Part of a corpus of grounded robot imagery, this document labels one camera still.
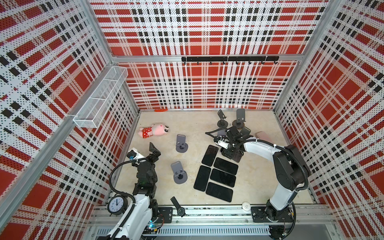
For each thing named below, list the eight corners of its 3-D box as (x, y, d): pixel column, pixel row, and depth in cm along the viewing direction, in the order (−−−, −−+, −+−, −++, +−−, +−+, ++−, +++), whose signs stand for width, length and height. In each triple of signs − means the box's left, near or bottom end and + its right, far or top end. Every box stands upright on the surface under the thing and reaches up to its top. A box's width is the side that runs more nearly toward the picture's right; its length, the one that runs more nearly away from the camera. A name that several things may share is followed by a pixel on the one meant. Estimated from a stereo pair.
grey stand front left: (176, 185, 86) (173, 178, 77) (173, 171, 91) (170, 163, 82) (188, 181, 87) (187, 174, 78) (184, 168, 92) (182, 159, 84)
